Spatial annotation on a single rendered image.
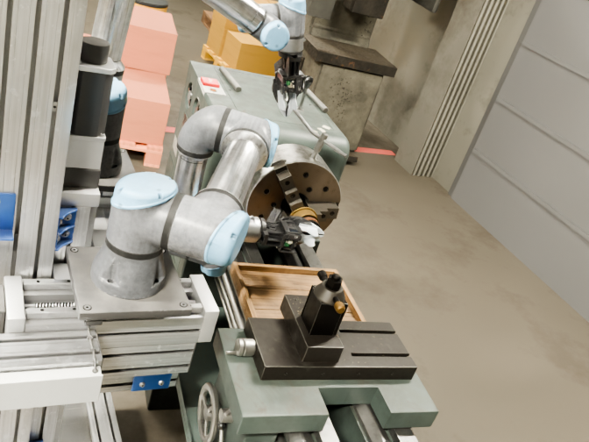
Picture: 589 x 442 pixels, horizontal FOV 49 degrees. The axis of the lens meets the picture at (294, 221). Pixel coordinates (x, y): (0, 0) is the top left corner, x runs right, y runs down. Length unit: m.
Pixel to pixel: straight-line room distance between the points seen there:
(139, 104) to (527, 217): 2.88
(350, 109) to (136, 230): 4.38
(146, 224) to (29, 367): 0.33
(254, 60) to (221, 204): 5.31
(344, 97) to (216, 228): 4.30
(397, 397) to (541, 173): 3.46
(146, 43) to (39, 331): 3.62
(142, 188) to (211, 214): 0.14
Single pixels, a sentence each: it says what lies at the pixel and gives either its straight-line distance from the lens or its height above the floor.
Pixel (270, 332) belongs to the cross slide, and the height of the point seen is 0.97.
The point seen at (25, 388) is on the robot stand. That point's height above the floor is 1.06.
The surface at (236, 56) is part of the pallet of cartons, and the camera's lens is 6.49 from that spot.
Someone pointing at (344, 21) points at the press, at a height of 1.00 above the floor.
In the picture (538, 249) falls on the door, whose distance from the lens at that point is 4.96.
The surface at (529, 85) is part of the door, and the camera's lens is 5.16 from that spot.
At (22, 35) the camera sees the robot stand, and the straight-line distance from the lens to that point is 1.26.
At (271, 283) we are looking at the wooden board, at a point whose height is 0.88.
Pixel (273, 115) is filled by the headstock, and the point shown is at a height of 1.25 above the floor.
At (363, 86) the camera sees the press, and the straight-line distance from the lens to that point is 5.48.
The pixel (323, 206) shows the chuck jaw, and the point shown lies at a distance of 2.03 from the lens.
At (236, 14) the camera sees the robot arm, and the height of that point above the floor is 1.63.
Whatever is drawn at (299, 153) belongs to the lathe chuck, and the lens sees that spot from 2.01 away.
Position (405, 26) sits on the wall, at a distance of 6.53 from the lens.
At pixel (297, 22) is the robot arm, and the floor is 1.62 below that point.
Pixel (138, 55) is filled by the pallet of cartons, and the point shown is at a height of 0.55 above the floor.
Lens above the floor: 1.98
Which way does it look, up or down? 28 degrees down
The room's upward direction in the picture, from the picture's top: 19 degrees clockwise
